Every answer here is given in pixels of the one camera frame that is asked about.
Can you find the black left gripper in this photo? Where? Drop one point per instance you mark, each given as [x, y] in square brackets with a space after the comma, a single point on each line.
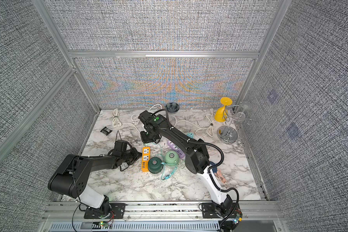
[136, 156]

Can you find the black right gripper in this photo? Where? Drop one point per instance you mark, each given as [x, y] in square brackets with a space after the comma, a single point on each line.
[145, 140]

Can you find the orange power strip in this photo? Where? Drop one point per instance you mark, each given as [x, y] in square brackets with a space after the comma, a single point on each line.
[146, 152]

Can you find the dark green meat grinder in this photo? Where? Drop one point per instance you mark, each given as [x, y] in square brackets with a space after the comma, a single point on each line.
[155, 165]

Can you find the light green meat grinder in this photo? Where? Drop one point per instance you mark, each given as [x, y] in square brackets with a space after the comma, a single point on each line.
[172, 158]

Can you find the purple power strip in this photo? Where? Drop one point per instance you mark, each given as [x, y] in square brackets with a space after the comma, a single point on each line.
[175, 148]

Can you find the teal usb wall adapter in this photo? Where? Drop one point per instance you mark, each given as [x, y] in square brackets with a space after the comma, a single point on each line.
[190, 134]

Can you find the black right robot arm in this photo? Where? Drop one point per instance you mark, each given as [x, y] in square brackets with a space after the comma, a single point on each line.
[157, 125]

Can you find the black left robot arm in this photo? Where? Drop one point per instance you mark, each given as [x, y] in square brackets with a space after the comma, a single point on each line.
[71, 177]

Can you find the small black packet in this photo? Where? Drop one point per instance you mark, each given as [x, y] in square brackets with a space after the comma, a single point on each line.
[106, 131]

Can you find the black grinder blade lid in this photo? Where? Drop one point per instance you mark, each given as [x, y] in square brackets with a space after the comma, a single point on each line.
[172, 107]

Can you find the yellow plastic goblet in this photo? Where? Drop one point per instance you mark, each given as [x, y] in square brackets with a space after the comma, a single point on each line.
[220, 115]

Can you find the clear wine glass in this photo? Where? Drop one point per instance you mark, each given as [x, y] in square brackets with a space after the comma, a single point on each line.
[239, 117]

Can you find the chrome wire glass rack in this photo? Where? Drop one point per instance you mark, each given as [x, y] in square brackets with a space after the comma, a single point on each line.
[228, 133]

